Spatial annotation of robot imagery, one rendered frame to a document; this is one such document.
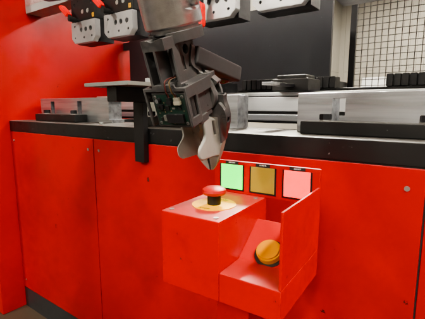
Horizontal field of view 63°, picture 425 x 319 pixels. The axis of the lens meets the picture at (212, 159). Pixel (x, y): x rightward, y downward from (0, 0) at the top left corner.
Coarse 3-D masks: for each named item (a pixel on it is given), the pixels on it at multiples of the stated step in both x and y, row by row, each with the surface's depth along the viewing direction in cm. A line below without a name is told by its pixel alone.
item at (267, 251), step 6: (270, 240) 53; (258, 246) 53; (264, 246) 52; (270, 246) 52; (276, 246) 52; (258, 252) 52; (264, 252) 52; (270, 252) 51; (276, 252) 51; (258, 258) 52; (264, 258) 51; (270, 258) 51; (276, 258) 51; (270, 264) 51
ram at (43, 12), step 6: (30, 6) 150; (36, 6) 147; (42, 6) 144; (48, 6) 142; (54, 6) 141; (66, 6) 141; (30, 12) 150; (36, 12) 150; (42, 12) 150; (48, 12) 150; (54, 12) 150; (60, 12) 150
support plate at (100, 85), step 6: (84, 84) 95; (90, 84) 93; (96, 84) 91; (102, 84) 90; (108, 84) 89; (114, 84) 87; (120, 84) 86; (126, 84) 85; (132, 84) 85; (138, 84) 87; (144, 84) 89; (150, 84) 90
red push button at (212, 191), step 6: (210, 186) 56; (216, 186) 56; (204, 192) 55; (210, 192) 54; (216, 192) 54; (222, 192) 55; (210, 198) 55; (216, 198) 55; (210, 204) 56; (216, 204) 56
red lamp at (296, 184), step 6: (288, 174) 57; (294, 174) 57; (300, 174) 56; (306, 174) 56; (288, 180) 58; (294, 180) 57; (300, 180) 56; (306, 180) 56; (288, 186) 58; (294, 186) 57; (300, 186) 57; (306, 186) 56; (288, 192) 58; (294, 192) 57; (300, 192) 57; (306, 192) 56; (300, 198) 57
